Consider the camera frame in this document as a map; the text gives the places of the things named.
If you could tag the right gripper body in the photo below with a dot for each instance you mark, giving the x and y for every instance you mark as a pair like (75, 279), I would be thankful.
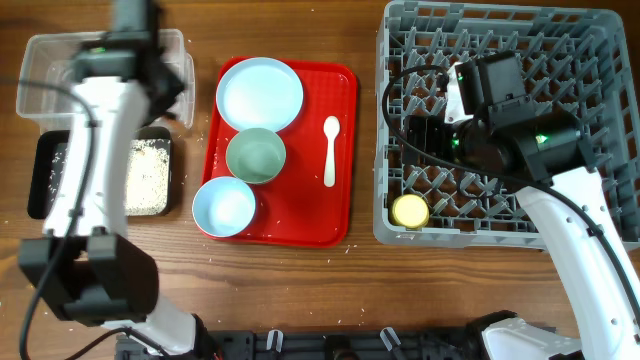
(443, 141)

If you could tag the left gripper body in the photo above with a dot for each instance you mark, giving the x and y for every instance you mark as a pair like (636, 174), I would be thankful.
(169, 94)

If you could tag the yellow plastic cup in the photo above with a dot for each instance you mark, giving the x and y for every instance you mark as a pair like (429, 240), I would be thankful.
(410, 211)

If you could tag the white rice pile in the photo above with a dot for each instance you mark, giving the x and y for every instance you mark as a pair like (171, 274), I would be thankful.
(148, 177)

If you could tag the white plastic spoon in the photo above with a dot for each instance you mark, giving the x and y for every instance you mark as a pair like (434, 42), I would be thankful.
(331, 130)

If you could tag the green bowl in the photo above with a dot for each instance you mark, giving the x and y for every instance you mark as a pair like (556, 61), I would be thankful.
(256, 155)

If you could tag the light blue rice bowl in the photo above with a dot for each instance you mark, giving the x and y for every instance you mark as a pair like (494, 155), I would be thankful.
(223, 207)

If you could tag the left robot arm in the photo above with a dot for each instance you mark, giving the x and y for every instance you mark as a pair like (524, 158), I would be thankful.
(84, 267)

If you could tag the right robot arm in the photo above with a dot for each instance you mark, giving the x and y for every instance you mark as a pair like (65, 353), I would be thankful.
(548, 163)

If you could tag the black waste tray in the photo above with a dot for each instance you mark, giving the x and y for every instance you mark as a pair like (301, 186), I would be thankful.
(42, 165)

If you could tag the grey dishwasher rack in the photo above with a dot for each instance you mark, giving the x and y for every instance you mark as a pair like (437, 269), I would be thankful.
(571, 59)

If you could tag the light blue plate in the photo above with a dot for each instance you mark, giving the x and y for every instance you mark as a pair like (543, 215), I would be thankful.
(259, 92)

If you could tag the red serving tray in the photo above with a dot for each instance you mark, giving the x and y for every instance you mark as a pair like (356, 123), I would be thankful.
(296, 208)

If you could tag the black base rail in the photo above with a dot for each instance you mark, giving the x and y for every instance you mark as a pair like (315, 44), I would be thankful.
(429, 344)

